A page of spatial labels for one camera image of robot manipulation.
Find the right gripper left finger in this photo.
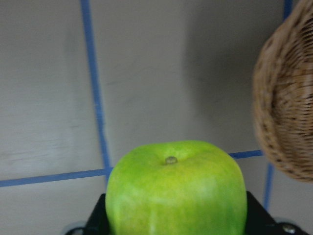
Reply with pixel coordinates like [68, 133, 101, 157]
[84, 193, 110, 235]

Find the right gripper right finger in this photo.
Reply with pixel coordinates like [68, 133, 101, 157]
[245, 191, 281, 235]

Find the green apple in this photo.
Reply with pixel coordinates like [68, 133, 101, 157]
[106, 141, 247, 235]

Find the wicker basket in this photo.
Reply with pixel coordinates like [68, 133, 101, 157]
[252, 0, 313, 183]

